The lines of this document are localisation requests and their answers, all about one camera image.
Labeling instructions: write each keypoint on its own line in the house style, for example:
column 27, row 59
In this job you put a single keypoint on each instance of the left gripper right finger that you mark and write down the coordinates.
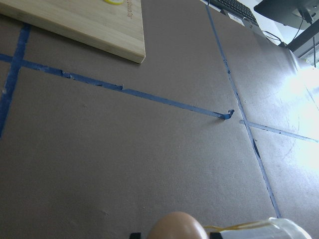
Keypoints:
column 215, row 235

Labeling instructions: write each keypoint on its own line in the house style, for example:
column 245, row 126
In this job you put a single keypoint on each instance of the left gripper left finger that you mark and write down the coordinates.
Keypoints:
column 135, row 236

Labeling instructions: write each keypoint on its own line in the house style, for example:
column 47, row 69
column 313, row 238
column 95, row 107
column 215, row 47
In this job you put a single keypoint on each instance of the brown egg from bowl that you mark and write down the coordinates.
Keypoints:
column 177, row 225

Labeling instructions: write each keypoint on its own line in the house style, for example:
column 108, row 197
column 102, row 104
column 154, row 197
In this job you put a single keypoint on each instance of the clear plastic egg box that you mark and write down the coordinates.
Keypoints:
column 271, row 228

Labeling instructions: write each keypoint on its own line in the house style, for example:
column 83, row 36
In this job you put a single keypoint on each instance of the bamboo cutting board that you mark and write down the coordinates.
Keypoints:
column 117, row 29

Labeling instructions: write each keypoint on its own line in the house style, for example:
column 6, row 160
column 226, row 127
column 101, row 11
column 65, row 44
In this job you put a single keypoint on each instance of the black keyboard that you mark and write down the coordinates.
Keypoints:
column 236, row 8

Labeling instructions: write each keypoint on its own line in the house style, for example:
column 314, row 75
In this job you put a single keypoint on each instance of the lemon slice four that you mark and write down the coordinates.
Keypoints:
column 114, row 2

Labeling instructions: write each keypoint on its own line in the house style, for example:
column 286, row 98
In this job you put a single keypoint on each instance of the black computer monitor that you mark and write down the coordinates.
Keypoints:
column 290, row 12

